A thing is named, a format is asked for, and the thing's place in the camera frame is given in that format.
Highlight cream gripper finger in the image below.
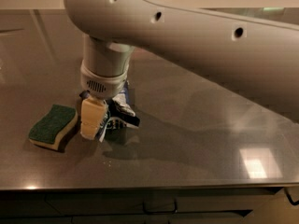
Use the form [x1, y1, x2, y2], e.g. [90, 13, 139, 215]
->
[80, 96, 107, 140]

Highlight blue chip bag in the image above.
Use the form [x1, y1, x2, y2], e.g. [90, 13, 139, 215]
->
[78, 79, 141, 143]

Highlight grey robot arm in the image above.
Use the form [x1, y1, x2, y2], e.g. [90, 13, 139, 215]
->
[64, 0, 299, 121]

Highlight green and yellow sponge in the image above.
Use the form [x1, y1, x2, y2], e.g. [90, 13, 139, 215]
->
[28, 105, 78, 151]

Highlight dark drawer handle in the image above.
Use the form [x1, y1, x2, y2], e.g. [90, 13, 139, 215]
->
[142, 198, 178, 216]

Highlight black cable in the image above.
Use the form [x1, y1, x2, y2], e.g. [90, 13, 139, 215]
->
[283, 187, 299, 206]

